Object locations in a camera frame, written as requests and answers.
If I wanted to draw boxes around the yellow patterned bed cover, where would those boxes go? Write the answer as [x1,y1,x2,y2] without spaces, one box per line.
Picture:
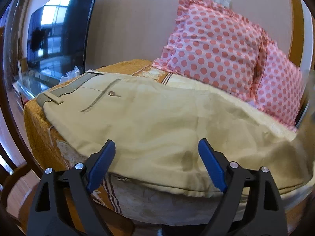
[24,59,314,235]

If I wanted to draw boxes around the glass-top TV stand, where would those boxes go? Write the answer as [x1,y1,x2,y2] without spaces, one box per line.
[12,68,82,104]

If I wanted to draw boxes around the pink polka-dot pillow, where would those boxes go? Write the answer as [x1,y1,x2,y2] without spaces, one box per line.
[252,38,303,128]
[153,0,264,102]

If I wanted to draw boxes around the right pink polka-dot pillow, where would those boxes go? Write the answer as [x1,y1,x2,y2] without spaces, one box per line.
[252,38,303,128]

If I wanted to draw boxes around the wooden headboard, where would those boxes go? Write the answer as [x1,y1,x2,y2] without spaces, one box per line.
[288,0,304,67]

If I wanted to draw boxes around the beige khaki pants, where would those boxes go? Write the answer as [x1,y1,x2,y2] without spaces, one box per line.
[36,73,314,198]

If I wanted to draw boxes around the black flat-screen television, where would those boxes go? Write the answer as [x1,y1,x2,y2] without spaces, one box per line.
[27,0,95,80]

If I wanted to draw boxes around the left pink polka-dot pillow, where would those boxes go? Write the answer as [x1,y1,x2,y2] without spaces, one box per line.
[153,0,264,102]

